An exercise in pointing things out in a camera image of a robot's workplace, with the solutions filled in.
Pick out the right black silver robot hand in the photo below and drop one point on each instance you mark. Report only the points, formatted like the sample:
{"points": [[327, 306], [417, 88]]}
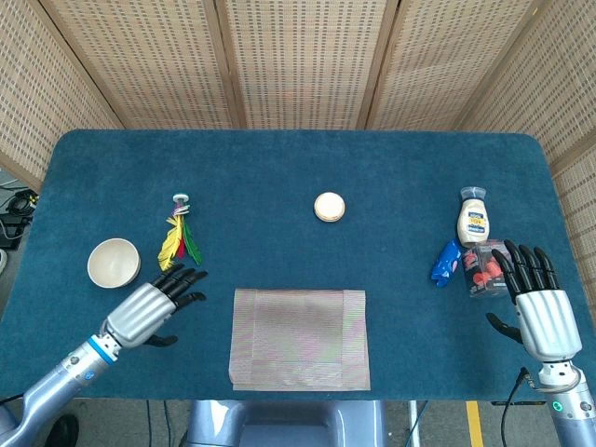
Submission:
{"points": [[549, 321]]}

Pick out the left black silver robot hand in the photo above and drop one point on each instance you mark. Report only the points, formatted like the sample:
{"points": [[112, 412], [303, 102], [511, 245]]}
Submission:
{"points": [[139, 312]]}

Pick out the beige round bowl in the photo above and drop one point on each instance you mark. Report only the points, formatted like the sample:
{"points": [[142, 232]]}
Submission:
{"points": [[113, 263]]}

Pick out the woven beige placemat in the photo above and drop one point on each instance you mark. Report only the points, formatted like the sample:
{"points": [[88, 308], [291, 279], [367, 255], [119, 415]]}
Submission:
{"points": [[298, 340]]}

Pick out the colourful feather shuttlecock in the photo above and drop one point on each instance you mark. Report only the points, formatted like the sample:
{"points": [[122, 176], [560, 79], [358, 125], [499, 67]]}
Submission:
{"points": [[170, 244]]}

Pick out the clear box with red items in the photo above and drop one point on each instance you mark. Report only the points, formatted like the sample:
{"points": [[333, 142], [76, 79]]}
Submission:
{"points": [[484, 274]]}

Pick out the blue snack packet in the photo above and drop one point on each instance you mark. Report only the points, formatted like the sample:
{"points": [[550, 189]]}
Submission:
{"points": [[444, 263]]}

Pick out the squeeze mayonnaise bottle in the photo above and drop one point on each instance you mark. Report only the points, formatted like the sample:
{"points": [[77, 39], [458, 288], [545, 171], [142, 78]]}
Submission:
{"points": [[475, 223]]}

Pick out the black base wheel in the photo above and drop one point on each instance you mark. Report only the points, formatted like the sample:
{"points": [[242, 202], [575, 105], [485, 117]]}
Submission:
{"points": [[65, 430]]}

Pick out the white table leg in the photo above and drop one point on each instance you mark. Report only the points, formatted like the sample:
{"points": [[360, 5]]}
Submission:
{"points": [[414, 423]]}

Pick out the blue-grey robot torso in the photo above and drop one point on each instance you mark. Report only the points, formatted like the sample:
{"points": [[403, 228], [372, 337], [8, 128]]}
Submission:
{"points": [[288, 423]]}

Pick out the blue felt table cover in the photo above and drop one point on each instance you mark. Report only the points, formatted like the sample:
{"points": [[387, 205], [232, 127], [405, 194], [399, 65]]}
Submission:
{"points": [[288, 163]]}

